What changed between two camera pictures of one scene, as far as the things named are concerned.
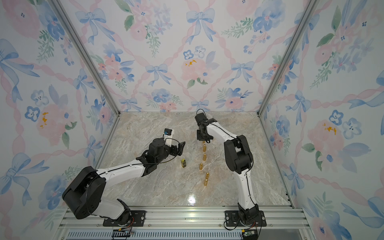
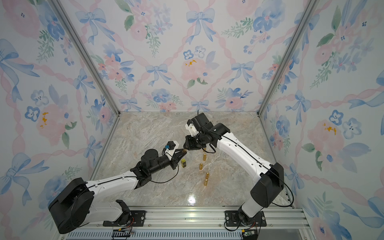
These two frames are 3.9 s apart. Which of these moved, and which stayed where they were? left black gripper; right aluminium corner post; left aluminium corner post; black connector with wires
Moved: left black gripper
Stayed: left aluminium corner post; black connector with wires; right aluminium corner post
